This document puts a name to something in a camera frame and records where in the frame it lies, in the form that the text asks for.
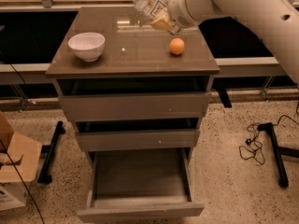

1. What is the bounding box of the grey metal railing beam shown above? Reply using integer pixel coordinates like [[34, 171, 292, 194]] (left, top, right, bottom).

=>
[[0, 57, 286, 85]]

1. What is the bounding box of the grey bottom drawer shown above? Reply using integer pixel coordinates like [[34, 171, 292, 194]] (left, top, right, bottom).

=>
[[78, 148, 204, 223]]

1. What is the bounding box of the orange fruit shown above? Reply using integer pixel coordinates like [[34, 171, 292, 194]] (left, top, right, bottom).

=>
[[169, 38, 185, 55]]

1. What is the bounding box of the black stand foot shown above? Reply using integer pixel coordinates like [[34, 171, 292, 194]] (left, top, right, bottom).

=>
[[258, 123, 299, 188], [37, 121, 65, 184]]

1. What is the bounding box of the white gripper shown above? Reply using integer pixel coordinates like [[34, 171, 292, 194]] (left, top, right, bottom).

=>
[[150, 0, 202, 35]]

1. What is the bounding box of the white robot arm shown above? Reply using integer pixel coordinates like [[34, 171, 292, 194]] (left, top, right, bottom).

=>
[[150, 0, 299, 85]]

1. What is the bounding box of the grey top drawer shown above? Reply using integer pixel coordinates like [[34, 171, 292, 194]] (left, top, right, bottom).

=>
[[58, 77, 210, 121]]

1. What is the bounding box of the white ceramic bowl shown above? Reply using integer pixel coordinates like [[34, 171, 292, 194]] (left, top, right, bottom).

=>
[[67, 32, 106, 62]]

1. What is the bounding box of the cardboard box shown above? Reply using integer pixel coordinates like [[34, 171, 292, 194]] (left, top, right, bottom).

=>
[[0, 115, 42, 211]]

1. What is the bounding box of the black cable at left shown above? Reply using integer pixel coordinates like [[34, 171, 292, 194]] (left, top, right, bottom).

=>
[[0, 54, 46, 224]]

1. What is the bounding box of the tangled black cable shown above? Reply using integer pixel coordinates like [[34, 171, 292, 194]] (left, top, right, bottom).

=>
[[238, 123, 266, 166]]

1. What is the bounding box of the grey drawer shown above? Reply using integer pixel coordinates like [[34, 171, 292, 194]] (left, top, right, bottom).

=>
[[76, 118, 199, 152], [78, 148, 204, 223], [58, 77, 210, 121]]

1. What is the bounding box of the black left stand foot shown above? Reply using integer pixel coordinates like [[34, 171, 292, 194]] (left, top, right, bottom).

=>
[[37, 121, 65, 184]]

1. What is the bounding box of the black right stand foot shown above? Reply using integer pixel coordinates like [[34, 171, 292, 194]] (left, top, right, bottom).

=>
[[258, 123, 299, 188]]

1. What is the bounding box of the grey middle drawer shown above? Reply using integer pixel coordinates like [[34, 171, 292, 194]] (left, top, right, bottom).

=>
[[76, 118, 199, 152]]

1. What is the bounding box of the clear plastic water bottle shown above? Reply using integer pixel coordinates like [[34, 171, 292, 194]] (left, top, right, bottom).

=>
[[133, 0, 167, 21]]

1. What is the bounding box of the grey drawer cabinet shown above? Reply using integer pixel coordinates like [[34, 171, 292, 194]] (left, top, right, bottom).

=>
[[45, 6, 221, 170]]

